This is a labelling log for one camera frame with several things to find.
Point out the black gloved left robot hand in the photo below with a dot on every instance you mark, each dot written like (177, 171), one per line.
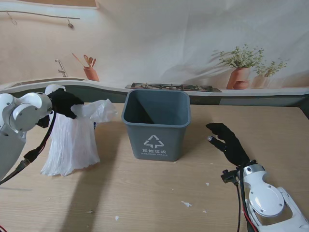
(64, 102)

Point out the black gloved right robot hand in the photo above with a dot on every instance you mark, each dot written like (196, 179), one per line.
(231, 142)

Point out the white plastic garbage bag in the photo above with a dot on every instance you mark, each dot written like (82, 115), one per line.
(72, 142)

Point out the grey plastic waste bin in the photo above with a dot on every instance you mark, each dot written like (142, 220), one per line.
(157, 142)

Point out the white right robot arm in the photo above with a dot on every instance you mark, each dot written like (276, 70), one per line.
(265, 195)

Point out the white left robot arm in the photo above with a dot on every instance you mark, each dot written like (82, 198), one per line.
(24, 113)

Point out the large white paper scrap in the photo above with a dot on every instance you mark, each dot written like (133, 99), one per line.
(187, 204)

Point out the printed kitchen backdrop cloth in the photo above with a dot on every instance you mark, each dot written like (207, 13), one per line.
(169, 36)

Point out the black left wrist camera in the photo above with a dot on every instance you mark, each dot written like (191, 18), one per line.
(44, 122)

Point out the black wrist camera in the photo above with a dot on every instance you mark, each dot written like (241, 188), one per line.
(229, 177)
(44, 122)

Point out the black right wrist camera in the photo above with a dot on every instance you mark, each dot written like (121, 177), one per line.
(229, 177)

